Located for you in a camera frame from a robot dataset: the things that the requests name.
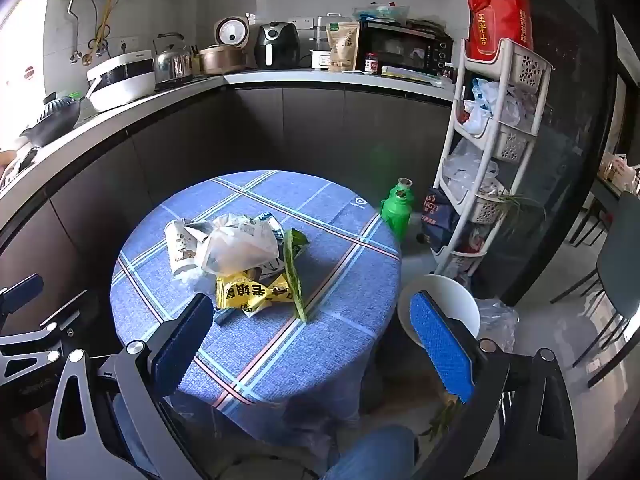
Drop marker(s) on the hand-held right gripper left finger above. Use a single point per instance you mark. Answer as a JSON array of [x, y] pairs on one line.
[[185, 345]]

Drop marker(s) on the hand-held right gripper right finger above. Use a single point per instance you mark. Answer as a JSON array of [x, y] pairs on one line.
[[440, 345]]

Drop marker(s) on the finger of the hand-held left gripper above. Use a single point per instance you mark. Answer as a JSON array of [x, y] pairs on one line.
[[35, 345], [22, 288]]

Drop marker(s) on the white round bin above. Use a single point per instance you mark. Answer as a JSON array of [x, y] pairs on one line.
[[460, 300]]

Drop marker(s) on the yellow snack wrapper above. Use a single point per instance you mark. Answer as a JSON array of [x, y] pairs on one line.
[[250, 296]]

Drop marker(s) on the printed paper cup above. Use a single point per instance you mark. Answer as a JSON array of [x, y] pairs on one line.
[[180, 252]]

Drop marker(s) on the translucent plastic bag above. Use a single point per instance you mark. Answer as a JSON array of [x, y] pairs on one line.
[[235, 250]]

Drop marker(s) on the blue white wrapper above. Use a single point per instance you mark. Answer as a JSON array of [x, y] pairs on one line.
[[267, 222]]

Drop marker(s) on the small dark blue wrapper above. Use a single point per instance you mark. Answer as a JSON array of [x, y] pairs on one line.
[[225, 316]]

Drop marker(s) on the crumpled clear plastic bag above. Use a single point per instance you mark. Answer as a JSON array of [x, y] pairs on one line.
[[497, 325]]

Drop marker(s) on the green vegetable scrap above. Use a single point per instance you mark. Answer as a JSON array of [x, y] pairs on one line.
[[442, 417]]

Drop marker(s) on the red plastic bag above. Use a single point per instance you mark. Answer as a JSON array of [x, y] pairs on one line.
[[470, 246]]

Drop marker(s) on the navy shopping bag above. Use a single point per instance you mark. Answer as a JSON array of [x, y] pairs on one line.
[[440, 220]]

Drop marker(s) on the person's jeans leg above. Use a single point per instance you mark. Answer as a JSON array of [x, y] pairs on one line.
[[370, 455]]

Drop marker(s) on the green thermos bottle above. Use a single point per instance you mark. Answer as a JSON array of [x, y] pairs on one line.
[[406, 184], [397, 215]]

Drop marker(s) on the blue plaid tablecloth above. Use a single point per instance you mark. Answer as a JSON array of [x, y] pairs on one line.
[[325, 260]]

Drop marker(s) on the green onion bunch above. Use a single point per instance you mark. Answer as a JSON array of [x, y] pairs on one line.
[[520, 205]]

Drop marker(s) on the black wok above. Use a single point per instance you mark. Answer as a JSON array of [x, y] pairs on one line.
[[55, 120]]

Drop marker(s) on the grey dining chair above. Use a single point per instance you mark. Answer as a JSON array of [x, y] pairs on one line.
[[620, 255]]

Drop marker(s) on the white multi cooker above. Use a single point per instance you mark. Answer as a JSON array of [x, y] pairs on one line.
[[120, 82]]

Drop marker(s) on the dark kitchen cabinet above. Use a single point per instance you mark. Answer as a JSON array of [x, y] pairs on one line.
[[300, 130]]

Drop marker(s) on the white plastic bag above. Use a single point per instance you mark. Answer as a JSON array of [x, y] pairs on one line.
[[492, 102]]

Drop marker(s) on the steel kettle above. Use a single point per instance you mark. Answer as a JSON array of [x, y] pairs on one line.
[[172, 62]]

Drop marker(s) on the open beige rice cooker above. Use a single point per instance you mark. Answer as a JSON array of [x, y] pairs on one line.
[[222, 60]]

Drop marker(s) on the white plastic storage rack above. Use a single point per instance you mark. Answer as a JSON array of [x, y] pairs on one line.
[[525, 67]]

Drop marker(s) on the red lid jar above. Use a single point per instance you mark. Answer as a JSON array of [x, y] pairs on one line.
[[371, 62]]

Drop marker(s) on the black toaster oven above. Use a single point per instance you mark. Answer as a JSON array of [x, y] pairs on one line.
[[400, 47]]

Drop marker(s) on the brown paper pouch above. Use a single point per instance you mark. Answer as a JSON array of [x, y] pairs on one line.
[[344, 47]]

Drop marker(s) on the black air fryer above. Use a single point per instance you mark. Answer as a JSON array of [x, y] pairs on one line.
[[275, 45]]

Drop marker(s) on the red gift bag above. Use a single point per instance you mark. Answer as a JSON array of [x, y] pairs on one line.
[[500, 20]]

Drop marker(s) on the blue plastic package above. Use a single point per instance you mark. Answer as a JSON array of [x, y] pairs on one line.
[[380, 12]]

